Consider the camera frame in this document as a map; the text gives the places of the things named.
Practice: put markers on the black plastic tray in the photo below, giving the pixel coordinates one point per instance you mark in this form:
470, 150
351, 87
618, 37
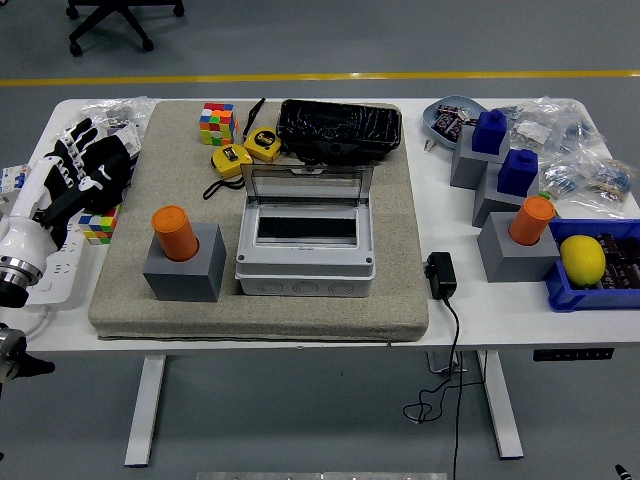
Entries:
340, 127

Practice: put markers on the dark capacitors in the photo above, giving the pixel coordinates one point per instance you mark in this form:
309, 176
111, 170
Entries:
622, 260

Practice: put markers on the grey under-table bracket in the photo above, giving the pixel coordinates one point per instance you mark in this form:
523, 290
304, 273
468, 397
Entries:
442, 364

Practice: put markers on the blue plastic bin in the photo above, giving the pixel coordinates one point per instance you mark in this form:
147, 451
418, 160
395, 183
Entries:
600, 300

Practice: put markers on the white circuit breaker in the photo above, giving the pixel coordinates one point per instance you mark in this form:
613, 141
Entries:
10, 177

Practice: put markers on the yellow tape measure round label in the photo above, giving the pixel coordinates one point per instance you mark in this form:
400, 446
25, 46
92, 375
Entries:
262, 145

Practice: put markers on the white power strip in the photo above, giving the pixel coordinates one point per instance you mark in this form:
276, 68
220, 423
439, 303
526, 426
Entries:
60, 280

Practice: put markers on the small metal screws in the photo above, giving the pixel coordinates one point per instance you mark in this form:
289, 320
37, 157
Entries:
429, 145

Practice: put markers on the clear bag of small parts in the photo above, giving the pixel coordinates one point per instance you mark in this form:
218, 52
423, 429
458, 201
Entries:
550, 120
595, 180

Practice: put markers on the white socket module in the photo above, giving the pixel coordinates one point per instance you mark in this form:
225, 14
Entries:
127, 137

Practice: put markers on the yellow lemon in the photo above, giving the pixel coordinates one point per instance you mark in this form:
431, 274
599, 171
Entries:
582, 260

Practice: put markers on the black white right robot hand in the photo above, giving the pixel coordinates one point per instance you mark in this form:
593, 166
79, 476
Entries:
623, 472

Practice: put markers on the white table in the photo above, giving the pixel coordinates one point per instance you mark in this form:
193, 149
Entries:
500, 315

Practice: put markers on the black table control panel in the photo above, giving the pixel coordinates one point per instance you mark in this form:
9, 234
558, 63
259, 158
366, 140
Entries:
572, 354

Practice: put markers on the orange cylinder battery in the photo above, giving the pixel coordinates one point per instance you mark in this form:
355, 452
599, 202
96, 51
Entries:
532, 220
172, 232

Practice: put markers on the black office chair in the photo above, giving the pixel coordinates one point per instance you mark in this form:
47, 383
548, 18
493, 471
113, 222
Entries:
120, 15

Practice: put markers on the grey-brown mat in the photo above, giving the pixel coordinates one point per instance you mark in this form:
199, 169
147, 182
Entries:
390, 225

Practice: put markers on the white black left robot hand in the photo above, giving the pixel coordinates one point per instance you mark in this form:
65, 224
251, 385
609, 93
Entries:
27, 235

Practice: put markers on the grey electrical box clear lid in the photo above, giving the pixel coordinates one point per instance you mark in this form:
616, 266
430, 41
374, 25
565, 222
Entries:
305, 265

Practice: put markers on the grey holder block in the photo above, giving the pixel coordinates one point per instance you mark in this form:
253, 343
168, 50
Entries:
467, 167
515, 262
492, 205

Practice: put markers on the yellow tape measure square label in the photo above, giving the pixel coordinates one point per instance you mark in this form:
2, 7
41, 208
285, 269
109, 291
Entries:
232, 160

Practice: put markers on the blue-grey dish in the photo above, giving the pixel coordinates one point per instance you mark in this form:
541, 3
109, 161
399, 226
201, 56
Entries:
465, 104

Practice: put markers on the grey block with round hole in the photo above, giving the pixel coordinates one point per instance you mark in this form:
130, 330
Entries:
185, 280

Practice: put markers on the black power adapter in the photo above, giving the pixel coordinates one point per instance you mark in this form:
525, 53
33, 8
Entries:
441, 275

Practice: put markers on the blue battery block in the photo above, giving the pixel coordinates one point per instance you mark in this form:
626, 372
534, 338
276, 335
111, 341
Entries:
489, 132
517, 172

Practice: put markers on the dark wrapped candy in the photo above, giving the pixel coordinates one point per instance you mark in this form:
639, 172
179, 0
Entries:
444, 123
444, 109
456, 132

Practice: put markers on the colourful puzzle cube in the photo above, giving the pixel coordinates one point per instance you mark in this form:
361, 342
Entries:
100, 227
217, 125

